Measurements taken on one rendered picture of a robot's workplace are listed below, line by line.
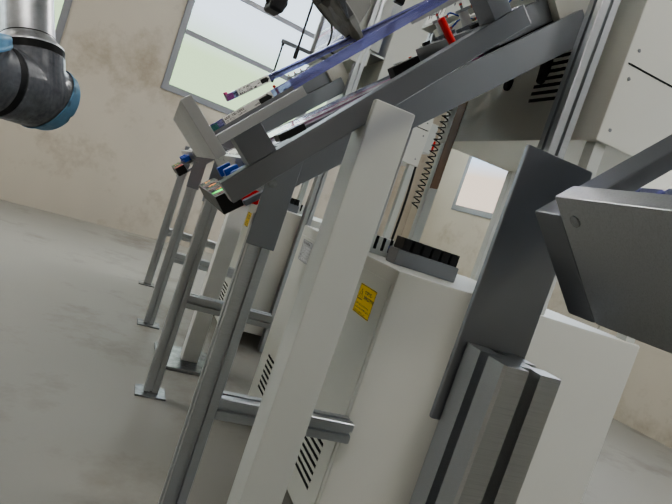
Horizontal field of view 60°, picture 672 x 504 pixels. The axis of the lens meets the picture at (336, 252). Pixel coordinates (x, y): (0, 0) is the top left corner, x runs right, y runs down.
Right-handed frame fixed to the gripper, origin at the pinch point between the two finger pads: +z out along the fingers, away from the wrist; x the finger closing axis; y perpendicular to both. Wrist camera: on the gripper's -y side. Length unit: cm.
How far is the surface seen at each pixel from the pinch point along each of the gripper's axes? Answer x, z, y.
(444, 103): -3.7, 19.4, 6.5
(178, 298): 68, 37, -59
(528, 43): -5.0, 21.7, 27.4
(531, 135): 14, 49, 31
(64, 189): 380, 20, -87
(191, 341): 100, 63, -69
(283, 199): -5.6, 11.2, -28.7
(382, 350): -5, 48, -33
